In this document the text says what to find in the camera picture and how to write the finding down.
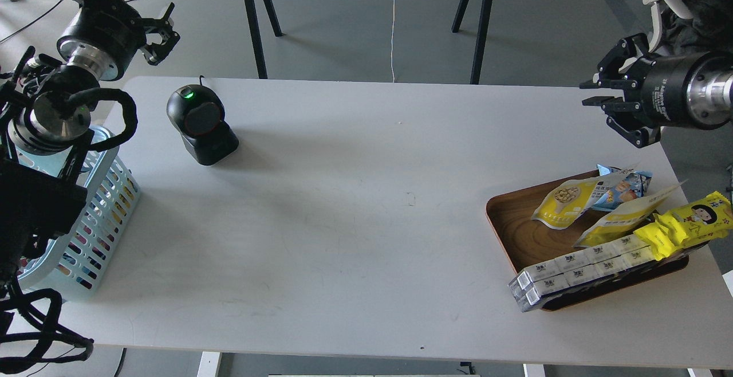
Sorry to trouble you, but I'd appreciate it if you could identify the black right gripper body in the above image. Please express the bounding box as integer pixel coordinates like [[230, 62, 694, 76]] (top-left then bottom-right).
[[625, 52, 706, 131]]

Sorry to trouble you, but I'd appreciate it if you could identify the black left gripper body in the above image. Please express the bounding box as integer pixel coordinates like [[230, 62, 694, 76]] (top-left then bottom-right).
[[57, 0, 146, 81]]

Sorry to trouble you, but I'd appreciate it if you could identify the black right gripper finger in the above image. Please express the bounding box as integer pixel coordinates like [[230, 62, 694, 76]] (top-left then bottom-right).
[[580, 33, 649, 92], [582, 97, 661, 149]]

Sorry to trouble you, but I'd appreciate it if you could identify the yellow white nut snack pouch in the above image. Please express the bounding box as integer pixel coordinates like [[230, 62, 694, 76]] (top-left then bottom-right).
[[531, 176, 607, 229]]

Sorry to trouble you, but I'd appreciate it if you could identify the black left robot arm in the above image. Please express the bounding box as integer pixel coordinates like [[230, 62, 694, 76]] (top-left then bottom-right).
[[1, 0, 180, 374]]

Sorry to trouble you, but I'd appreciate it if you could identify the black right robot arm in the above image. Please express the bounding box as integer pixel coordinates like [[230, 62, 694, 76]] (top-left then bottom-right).
[[580, 33, 732, 149]]

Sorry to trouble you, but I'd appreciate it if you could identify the blue snack bag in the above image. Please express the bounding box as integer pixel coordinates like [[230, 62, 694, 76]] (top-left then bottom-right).
[[590, 164, 653, 212]]

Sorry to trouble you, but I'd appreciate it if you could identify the yellow cartoon snack bag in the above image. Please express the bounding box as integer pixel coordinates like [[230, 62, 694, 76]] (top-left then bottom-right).
[[633, 191, 732, 261]]

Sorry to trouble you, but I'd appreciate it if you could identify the white boxed snack pack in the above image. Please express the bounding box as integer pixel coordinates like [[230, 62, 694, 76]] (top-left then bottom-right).
[[507, 234, 657, 312]]

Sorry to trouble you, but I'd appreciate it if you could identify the light blue plastic basket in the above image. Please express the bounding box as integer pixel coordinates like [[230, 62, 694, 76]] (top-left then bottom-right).
[[18, 147, 141, 301]]

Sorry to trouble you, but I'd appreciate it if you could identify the black barcode scanner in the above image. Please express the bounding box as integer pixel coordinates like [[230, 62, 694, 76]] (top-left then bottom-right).
[[167, 84, 240, 166]]

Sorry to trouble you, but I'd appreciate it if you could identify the white office chair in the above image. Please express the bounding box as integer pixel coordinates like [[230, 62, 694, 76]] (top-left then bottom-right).
[[643, 0, 693, 53]]

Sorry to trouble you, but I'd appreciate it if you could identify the yellow white flat pouch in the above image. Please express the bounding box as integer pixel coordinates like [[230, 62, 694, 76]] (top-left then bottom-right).
[[572, 183, 681, 248]]

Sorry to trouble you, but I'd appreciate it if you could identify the dark grey cloth on chair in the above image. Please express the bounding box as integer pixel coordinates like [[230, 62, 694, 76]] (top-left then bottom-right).
[[667, 0, 732, 55]]

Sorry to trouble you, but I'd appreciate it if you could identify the brown wooden tray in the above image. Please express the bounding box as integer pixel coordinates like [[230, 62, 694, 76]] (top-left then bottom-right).
[[485, 170, 689, 311]]

